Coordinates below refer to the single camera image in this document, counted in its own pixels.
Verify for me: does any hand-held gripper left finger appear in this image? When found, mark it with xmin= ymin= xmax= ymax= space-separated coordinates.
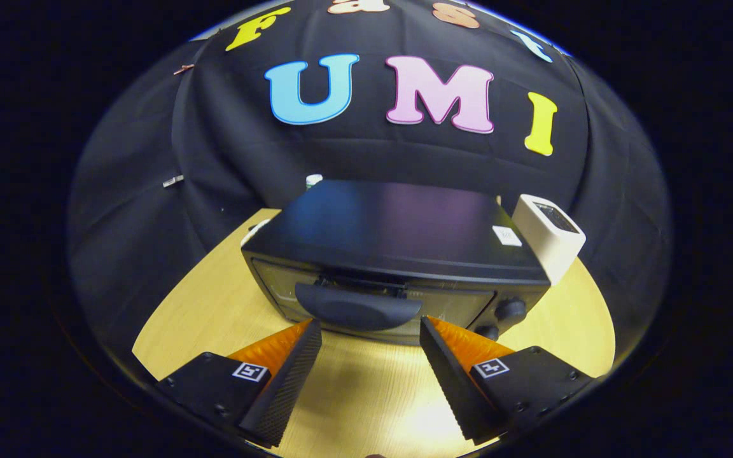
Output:
xmin=153 ymin=318 xmax=323 ymax=448

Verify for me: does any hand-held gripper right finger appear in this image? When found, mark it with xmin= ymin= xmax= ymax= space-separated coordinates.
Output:
xmin=419 ymin=316 xmax=596 ymax=446

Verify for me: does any black toaster oven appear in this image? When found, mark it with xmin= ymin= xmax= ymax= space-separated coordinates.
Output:
xmin=240 ymin=179 xmax=552 ymax=346

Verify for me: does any white bread toaster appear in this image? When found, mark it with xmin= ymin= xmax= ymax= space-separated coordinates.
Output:
xmin=511 ymin=194 xmax=587 ymax=286

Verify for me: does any white cable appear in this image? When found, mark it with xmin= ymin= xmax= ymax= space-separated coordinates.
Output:
xmin=240 ymin=218 xmax=273 ymax=249

